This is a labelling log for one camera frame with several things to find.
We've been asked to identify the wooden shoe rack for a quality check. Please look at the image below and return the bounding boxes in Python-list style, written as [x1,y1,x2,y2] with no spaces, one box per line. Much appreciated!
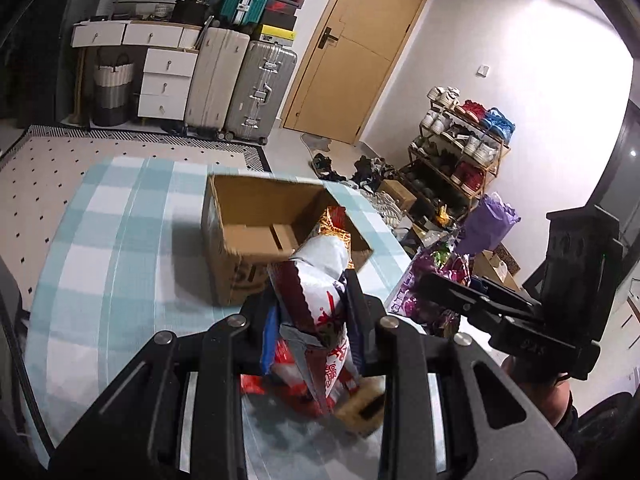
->
[400,85,516,221]

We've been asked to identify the small closed cardboard box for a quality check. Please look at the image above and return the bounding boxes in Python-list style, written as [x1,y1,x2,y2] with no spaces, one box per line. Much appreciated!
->
[377,179,418,211]

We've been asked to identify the silver suitcase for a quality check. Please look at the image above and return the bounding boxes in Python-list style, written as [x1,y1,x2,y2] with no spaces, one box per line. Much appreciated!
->
[223,39,298,147]

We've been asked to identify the plain black shoe box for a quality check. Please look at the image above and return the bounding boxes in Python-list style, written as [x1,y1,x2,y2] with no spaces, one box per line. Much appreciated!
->
[261,11,298,31]

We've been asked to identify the red triangular chip bag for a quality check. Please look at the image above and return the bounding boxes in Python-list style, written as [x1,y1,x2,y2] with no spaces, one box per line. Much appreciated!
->
[240,339,362,417]

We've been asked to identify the rows of assorted shoes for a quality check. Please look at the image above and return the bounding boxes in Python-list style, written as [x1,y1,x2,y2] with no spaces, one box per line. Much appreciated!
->
[407,85,517,211]

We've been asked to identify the scattered loose shoes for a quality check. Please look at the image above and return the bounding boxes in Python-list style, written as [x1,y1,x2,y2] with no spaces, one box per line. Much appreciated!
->
[310,152,401,196]

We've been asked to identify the grey doormat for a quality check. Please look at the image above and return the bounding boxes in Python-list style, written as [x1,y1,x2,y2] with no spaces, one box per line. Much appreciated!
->
[300,132,335,153]

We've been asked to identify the person's right forearm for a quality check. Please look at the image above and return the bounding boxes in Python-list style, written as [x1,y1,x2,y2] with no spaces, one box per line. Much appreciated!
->
[502,355,581,433]

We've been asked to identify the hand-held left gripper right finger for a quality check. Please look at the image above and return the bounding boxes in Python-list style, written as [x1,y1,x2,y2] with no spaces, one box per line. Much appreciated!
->
[342,270,578,480]

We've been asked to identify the small open brown carton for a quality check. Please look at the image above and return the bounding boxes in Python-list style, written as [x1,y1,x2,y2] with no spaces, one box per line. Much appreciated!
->
[472,242,523,291]

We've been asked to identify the grey white laundry basket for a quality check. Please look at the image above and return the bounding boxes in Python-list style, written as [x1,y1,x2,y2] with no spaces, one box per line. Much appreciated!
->
[91,50,136,127]

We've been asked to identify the white and red snack bag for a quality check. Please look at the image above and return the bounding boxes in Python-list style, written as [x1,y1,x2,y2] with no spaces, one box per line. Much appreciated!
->
[266,206,363,416]

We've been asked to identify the purple plastic bag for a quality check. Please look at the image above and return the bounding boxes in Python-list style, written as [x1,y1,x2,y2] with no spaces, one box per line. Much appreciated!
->
[457,192,522,258]

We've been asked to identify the purple snack bag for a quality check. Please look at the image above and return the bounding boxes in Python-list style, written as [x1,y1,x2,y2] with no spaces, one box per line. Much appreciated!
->
[385,247,473,338]

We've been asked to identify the yellow and black shoe box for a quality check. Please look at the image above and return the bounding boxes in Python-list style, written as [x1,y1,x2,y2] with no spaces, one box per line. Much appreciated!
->
[251,24,297,45]

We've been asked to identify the white drawer dresser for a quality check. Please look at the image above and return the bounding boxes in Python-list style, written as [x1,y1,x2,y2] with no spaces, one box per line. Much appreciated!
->
[71,20,203,121]

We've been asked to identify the beige dotted rug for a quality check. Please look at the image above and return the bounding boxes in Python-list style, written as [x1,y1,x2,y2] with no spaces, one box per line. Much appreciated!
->
[0,125,273,301]

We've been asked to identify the tan snack packet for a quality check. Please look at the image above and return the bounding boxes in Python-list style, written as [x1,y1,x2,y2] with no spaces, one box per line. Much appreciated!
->
[334,377,387,437]

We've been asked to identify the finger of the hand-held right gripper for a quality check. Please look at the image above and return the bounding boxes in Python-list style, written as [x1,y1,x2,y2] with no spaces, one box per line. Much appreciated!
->
[470,276,544,312]
[417,272,541,323]

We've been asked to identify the beige suitcase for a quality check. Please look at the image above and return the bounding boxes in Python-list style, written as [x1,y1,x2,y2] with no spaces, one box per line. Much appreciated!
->
[184,17,251,141]

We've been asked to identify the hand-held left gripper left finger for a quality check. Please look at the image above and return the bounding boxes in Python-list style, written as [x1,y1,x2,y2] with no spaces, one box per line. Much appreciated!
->
[47,296,281,480]

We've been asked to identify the blue white checked tablecloth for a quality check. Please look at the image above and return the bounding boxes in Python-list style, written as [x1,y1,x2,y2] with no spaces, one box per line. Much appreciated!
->
[27,155,431,480]

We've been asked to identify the wooden door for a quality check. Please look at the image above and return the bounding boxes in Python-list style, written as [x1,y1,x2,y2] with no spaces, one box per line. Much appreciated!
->
[282,0,435,146]

